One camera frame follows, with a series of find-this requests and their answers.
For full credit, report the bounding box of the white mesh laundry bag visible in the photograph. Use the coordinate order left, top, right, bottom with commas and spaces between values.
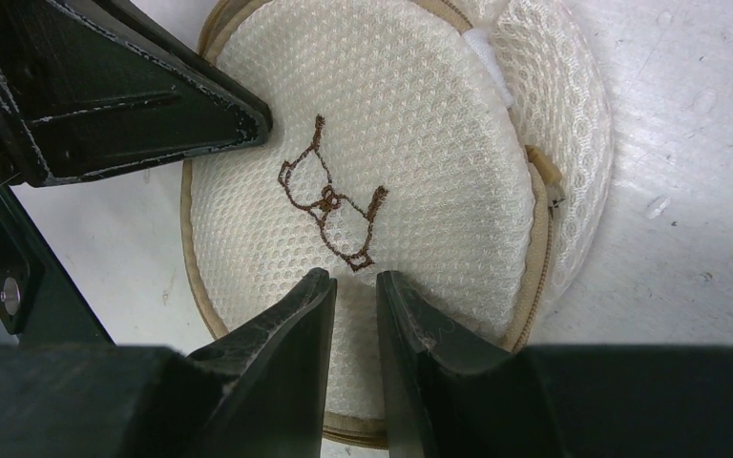
180, 1, 615, 449

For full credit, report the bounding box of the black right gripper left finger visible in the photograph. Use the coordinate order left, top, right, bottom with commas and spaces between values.
0, 268, 337, 457

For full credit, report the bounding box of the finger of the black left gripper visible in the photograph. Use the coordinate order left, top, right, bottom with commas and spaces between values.
0, 1, 273, 187

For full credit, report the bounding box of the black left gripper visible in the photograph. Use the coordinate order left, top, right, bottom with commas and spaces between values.
0, 182, 113, 345

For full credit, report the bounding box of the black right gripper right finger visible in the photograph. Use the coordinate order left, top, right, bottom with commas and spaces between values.
376, 271, 733, 457

